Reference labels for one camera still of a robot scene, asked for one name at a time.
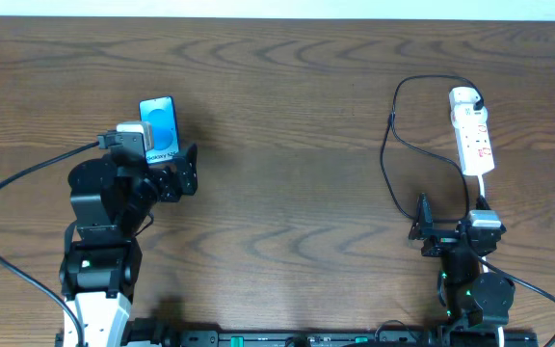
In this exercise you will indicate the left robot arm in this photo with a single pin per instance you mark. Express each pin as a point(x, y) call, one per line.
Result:
point(111, 197)

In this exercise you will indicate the white power strip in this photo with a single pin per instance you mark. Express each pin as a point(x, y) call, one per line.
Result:
point(472, 136)

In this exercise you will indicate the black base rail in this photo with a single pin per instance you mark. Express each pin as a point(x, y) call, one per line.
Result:
point(147, 332)

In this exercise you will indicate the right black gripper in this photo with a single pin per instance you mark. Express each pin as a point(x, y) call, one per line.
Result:
point(444, 239)

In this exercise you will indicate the blue Galaxy smartphone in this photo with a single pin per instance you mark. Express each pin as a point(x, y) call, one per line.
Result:
point(160, 113)

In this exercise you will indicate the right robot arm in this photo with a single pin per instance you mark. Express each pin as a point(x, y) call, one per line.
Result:
point(477, 300)

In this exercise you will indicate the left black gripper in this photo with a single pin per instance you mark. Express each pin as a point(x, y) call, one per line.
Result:
point(174, 178)

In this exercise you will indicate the white USB charger adapter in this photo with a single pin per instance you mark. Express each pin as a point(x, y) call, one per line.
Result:
point(466, 95)

